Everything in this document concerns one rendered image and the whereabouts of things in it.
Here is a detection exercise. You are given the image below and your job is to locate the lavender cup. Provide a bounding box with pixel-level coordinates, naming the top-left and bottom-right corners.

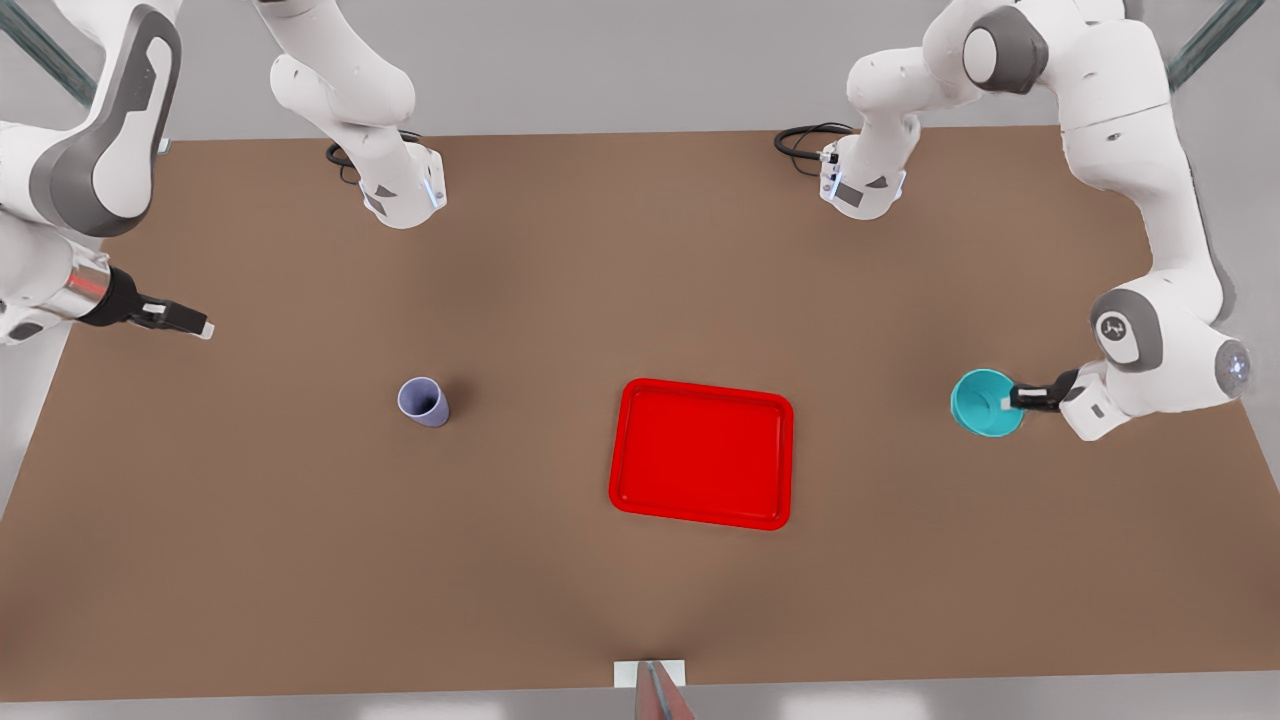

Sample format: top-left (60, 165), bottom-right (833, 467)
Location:
top-left (397, 376), bottom-right (451, 429)

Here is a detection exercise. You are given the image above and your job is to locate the white frame post foot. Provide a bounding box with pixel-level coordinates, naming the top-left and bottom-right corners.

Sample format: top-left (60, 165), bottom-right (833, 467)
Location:
top-left (612, 659), bottom-right (688, 689)

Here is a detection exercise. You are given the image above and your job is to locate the black cable loop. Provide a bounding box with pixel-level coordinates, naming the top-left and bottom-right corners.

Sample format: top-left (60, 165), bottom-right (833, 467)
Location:
top-left (773, 122), bottom-right (857, 178)
top-left (325, 129), bottom-right (425, 187)

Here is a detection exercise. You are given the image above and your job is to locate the silver frame post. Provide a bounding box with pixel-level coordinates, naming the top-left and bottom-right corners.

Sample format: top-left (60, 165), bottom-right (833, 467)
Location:
top-left (1166, 0), bottom-right (1267, 92)
top-left (634, 659), bottom-right (697, 720)
top-left (0, 0), bottom-right (102, 107)

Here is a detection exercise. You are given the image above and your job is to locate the teal bowl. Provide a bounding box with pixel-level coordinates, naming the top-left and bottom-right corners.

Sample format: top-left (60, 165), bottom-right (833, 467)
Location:
top-left (950, 368), bottom-right (1027, 439)

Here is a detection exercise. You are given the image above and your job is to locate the red rectangular tray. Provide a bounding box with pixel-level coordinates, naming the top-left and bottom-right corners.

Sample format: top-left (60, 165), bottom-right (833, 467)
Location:
top-left (608, 377), bottom-right (795, 532)

